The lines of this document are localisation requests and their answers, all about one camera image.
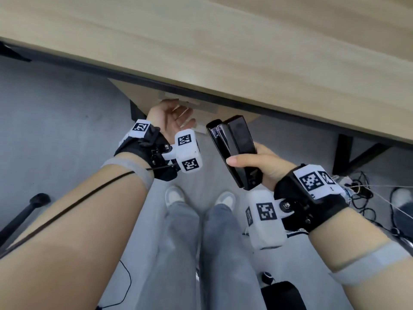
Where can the person's right hand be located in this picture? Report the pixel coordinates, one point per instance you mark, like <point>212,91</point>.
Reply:
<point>272,166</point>

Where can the person's left hand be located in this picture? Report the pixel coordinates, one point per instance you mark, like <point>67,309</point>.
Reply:
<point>163,121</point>

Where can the person's right thumb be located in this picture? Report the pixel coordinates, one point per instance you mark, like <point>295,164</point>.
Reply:
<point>242,160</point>

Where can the person's left thumb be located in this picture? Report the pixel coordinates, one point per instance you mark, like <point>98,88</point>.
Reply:
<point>170,101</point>

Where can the black stapler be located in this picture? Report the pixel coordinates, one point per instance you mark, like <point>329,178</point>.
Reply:
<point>237,142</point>

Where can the person's left forearm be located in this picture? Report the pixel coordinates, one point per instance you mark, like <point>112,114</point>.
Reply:
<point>74,242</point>

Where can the person's right forearm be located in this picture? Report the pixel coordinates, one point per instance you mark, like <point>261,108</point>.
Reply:
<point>364,255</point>

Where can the grey left forearm band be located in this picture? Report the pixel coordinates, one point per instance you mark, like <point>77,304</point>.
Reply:
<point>135,167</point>

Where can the grey right forearm band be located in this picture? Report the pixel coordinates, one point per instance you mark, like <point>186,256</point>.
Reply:
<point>371,263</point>

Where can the wooden desk drawer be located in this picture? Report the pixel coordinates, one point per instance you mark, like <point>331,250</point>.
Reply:
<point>145,96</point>

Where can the person's white right shoe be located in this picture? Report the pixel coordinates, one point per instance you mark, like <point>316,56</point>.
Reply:
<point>226,199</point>

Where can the person's white shoe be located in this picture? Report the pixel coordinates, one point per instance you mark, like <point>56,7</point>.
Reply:
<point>175,195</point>
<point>226,199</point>

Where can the person's white left shoe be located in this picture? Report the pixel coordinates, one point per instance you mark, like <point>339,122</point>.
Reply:
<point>175,195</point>

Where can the person's grey trousers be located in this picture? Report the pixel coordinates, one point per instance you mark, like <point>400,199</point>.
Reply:
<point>226,255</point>

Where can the black stool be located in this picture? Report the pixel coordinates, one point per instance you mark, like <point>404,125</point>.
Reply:
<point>282,295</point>

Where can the black chair base leg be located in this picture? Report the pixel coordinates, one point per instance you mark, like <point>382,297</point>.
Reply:
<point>24,211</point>

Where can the black desk leg frame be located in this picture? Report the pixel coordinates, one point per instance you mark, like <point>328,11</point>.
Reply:
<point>135,111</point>
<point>347,154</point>

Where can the black desk bracket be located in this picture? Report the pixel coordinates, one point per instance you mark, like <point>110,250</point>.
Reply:
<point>11,53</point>

